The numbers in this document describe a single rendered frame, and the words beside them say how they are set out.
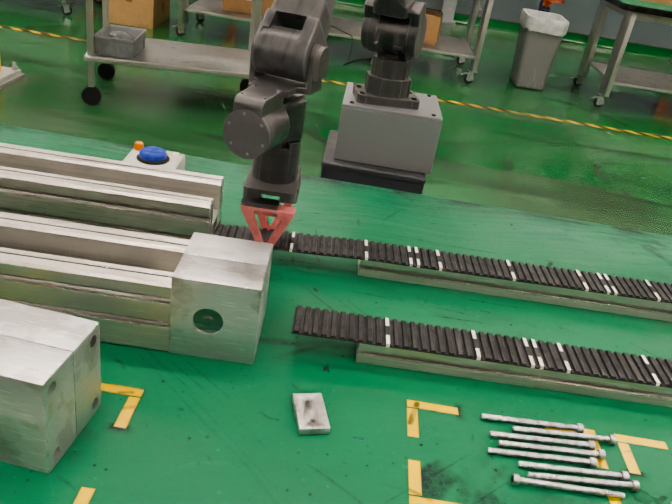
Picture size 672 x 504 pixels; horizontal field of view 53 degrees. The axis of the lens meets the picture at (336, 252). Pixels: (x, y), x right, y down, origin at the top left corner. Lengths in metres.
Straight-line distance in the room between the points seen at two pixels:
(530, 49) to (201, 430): 5.27
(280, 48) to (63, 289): 0.35
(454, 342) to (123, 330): 0.36
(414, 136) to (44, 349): 0.86
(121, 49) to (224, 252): 3.15
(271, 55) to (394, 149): 0.53
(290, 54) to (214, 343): 0.33
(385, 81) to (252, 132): 0.57
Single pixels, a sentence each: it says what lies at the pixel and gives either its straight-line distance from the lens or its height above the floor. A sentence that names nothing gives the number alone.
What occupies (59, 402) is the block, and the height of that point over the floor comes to 0.84.
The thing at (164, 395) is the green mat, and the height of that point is 0.78.
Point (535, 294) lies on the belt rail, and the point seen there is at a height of 0.79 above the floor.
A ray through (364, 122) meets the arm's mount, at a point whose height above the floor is 0.86.
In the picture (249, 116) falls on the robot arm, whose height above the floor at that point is 1.00.
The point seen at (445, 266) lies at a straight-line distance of 0.92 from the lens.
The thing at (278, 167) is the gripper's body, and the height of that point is 0.92.
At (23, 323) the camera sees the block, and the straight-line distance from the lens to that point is 0.64.
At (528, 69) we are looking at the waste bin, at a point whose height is 0.15.
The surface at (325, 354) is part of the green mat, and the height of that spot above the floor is 0.78.
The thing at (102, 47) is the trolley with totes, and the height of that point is 0.31.
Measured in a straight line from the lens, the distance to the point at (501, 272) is 0.95.
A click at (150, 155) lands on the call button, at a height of 0.85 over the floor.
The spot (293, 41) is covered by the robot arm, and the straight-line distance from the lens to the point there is 0.80.
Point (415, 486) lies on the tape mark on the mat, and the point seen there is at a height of 0.78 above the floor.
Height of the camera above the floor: 1.24
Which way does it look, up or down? 28 degrees down
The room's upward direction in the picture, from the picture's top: 10 degrees clockwise
